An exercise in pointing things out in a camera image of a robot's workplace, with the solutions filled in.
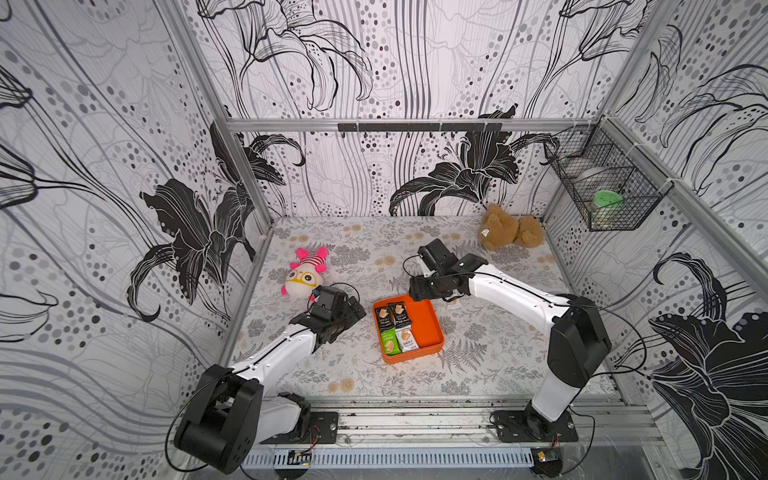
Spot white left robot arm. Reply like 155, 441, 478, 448
165, 284, 366, 474

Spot orange storage box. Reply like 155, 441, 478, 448
373, 295, 445, 365

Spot black cookie packet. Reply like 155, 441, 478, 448
389, 302, 412, 329
375, 306, 395, 333

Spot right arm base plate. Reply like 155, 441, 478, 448
489, 410, 579, 445

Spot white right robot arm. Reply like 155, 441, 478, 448
409, 239, 612, 429

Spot brown teddy bear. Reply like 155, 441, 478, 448
478, 204, 545, 251

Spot green cookie packet bottom-left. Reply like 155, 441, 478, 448
380, 328, 401, 356

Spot floral table mat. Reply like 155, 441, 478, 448
224, 214, 616, 400

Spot white cable duct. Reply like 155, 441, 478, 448
242, 446, 534, 470

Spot white cookie packet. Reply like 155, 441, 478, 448
395, 326, 419, 353

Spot green lid cup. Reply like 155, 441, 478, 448
591, 190, 624, 229

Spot pink white plush toy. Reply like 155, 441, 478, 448
281, 247, 329, 300

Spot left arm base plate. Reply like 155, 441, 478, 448
262, 411, 339, 448

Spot black wire basket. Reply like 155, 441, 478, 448
545, 125, 672, 232

